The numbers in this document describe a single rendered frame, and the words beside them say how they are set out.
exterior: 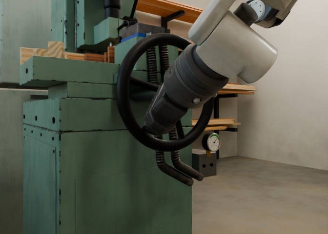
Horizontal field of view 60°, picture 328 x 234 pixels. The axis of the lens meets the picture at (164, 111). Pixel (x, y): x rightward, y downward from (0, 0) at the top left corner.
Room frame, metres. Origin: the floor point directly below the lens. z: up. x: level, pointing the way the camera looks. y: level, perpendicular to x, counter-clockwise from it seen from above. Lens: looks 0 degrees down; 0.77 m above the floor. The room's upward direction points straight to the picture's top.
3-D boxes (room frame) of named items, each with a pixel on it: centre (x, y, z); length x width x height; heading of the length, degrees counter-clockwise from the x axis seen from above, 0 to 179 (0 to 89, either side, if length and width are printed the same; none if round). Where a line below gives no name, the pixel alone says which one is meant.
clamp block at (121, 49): (0.83, 0.05, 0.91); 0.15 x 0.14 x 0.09; 125
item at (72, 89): (0.93, 0.14, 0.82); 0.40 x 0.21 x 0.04; 125
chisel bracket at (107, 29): (1.00, 0.19, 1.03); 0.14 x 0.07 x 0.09; 35
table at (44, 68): (0.90, 0.10, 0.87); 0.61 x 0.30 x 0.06; 125
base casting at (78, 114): (1.08, 0.25, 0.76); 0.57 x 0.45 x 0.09; 35
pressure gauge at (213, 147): (0.95, -0.16, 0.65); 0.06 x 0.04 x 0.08; 125
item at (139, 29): (0.83, 0.05, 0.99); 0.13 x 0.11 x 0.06; 125
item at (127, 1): (1.24, 0.18, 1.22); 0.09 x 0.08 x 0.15; 35
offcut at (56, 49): (0.75, 0.28, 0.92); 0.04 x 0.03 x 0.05; 96
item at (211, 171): (1.01, -0.12, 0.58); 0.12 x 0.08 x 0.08; 35
